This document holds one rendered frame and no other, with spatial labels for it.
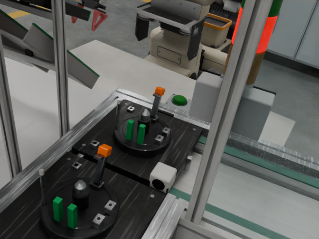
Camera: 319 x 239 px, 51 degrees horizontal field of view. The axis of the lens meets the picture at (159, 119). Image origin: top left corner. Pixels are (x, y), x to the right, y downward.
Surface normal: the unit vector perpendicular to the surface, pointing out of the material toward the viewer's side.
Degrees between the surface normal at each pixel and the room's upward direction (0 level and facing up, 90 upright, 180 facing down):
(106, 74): 0
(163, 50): 98
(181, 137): 0
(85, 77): 90
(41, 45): 90
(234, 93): 90
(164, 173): 0
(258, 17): 90
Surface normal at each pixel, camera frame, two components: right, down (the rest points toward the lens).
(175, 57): -0.54, 0.56
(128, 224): 0.13, -0.80
